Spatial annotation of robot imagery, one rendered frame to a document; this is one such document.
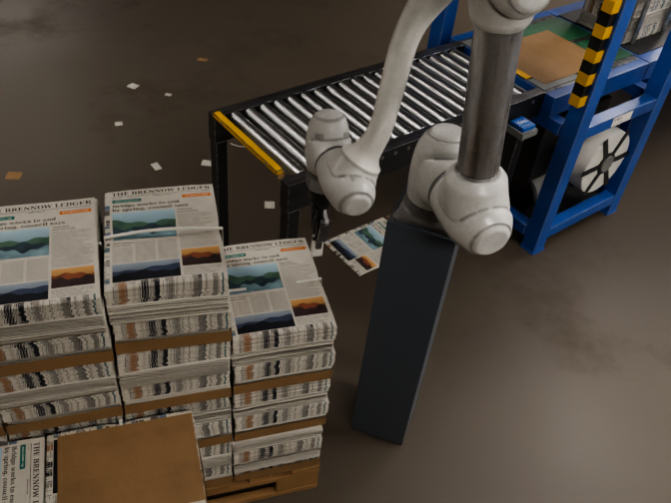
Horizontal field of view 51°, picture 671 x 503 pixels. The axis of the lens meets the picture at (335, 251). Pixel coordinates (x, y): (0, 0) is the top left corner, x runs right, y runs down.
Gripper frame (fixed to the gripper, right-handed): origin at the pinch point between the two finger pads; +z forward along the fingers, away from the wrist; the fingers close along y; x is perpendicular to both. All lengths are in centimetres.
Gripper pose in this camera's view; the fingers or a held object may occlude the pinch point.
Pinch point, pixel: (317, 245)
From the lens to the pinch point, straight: 193.4
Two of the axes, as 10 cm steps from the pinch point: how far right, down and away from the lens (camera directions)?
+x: 9.6, -1.2, 2.6
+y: 2.8, 6.6, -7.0
